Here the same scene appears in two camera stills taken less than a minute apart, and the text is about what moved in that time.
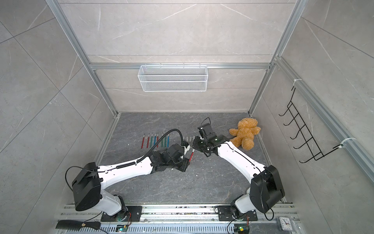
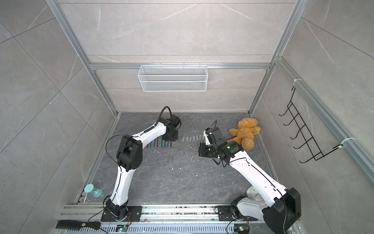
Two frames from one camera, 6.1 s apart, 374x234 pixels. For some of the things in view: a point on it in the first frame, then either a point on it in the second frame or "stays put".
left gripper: [186, 165] to [175, 139]
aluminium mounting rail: [181, 220] stays put
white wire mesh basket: [173, 78] stays put
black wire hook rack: [314, 149] stays put
